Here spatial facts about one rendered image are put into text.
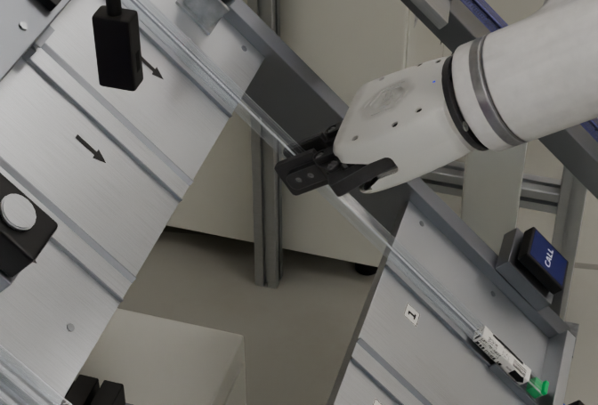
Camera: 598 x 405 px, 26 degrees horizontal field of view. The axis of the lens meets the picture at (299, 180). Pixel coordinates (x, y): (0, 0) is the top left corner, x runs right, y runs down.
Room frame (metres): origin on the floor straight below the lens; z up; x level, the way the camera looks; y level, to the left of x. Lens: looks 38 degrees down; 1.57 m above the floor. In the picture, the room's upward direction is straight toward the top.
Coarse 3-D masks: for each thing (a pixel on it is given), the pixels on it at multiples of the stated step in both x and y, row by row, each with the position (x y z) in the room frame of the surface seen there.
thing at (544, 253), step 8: (536, 232) 0.89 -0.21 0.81; (536, 240) 0.88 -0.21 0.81; (544, 240) 0.89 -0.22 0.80; (536, 248) 0.87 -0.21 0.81; (544, 248) 0.88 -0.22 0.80; (552, 248) 0.89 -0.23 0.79; (536, 256) 0.86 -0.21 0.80; (544, 256) 0.87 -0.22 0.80; (552, 256) 0.88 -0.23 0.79; (560, 256) 0.88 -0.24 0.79; (544, 264) 0.86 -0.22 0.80; (552, 264) 0.87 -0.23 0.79; (560, 264) 0.87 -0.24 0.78; (552, 272) 0.86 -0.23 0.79; (560, 272) 0.87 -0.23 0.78; (560, 280) 0.86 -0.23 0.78
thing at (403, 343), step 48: (432, 240) 0.86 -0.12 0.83; (384, 288) 0.78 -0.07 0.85; (480, 288) 0.85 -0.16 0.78; (384, 336) 0.73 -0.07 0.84; (432, 336) 0.76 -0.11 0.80; (528, 336) 0.83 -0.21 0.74; (336, 384) 0.67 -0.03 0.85; (384, 384) 0.69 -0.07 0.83; (432, 384) 0.72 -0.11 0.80; (480, 384) 0.75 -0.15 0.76
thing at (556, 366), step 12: (564, 336) 0.83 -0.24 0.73; (552, 348) 0.83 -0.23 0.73; (564, 348) 0.82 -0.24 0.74; (552, 360) 0.81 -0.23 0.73; (564, 360) 0.80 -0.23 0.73; (552, 372) 0.79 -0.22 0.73; (564, 372) 0.79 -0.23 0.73; (552, 384) 0.78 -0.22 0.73; (564, 384) 0.78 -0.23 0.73; (552, 396) 0.76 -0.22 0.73; (564, 396) 0.77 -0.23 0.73
